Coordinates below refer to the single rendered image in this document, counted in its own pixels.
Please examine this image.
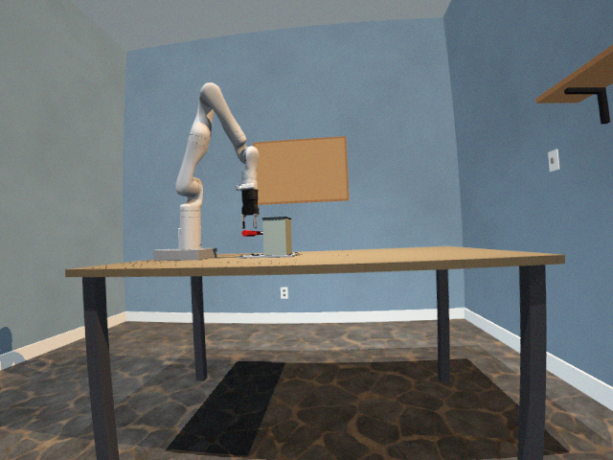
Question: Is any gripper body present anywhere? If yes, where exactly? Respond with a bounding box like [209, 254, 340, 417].
[236, 178, 260, 216]

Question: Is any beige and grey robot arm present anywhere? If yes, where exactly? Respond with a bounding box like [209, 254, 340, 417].
[175, 82, 259, 249]

